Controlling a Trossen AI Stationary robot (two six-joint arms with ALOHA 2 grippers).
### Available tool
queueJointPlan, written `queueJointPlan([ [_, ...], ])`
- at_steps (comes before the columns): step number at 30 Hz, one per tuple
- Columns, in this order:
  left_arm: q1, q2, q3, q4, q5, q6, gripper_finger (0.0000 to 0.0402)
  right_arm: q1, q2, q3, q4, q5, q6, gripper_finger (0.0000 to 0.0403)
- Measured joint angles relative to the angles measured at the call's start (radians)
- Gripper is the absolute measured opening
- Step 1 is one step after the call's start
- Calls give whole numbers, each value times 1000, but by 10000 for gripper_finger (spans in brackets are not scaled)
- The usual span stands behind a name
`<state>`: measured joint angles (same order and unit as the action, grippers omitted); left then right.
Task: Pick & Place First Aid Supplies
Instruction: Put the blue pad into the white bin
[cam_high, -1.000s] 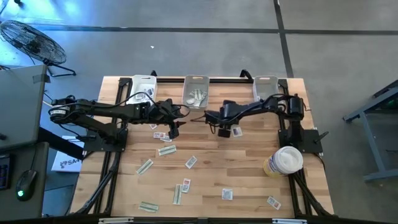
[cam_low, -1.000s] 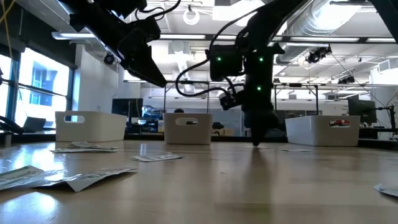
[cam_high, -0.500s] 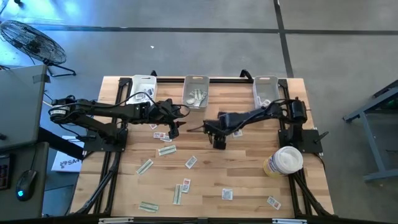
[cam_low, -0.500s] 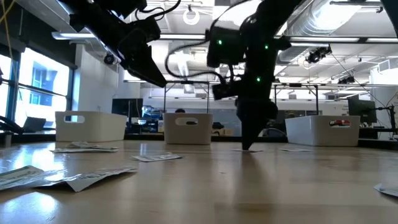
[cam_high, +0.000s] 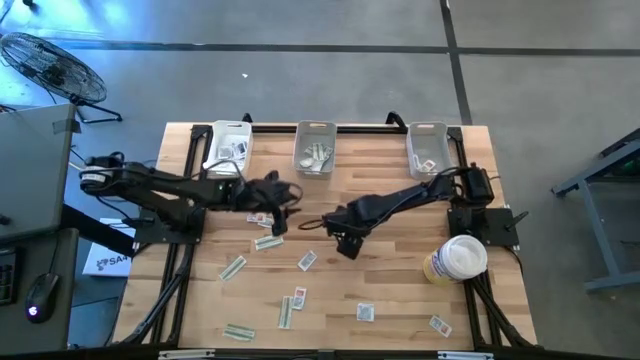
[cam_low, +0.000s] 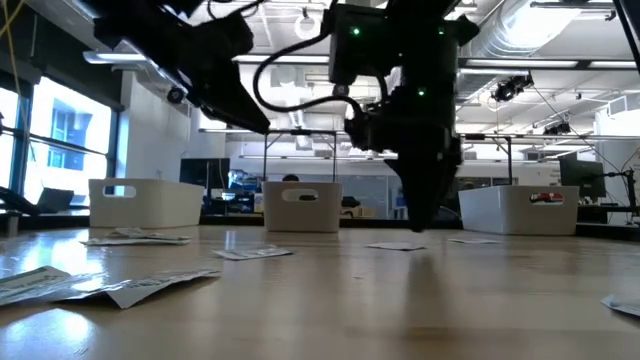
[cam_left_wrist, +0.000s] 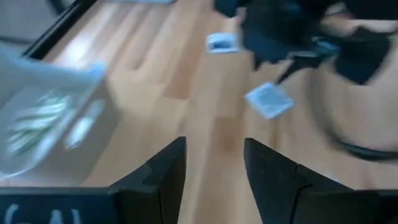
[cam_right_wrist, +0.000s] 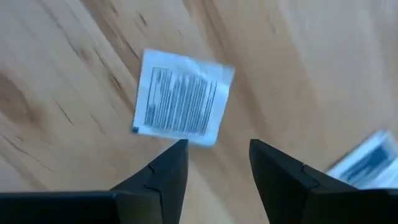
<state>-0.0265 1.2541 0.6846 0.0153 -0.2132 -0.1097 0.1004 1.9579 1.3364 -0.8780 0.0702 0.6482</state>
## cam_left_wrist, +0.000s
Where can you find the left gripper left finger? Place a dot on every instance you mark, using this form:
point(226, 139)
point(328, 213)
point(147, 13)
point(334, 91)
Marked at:
point(155, 193)

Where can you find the dark blue square packet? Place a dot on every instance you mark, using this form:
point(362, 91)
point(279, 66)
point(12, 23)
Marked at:
point(222, 43)

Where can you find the white long packet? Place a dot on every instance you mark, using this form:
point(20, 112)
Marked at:
point(81, 129)

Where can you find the grey plastic bin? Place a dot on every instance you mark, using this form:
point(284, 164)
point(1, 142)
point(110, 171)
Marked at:
point(18, 77)

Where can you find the light blue square packet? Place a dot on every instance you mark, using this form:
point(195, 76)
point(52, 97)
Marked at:
point(269, 101)

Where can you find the green striped bandage wrapper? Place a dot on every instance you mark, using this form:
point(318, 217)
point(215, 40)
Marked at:
point(37, 124)

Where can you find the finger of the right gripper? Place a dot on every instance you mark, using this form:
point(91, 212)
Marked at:
point(290, 70)

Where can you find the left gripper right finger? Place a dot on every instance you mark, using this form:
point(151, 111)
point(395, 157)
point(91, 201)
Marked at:
point(280, 193)

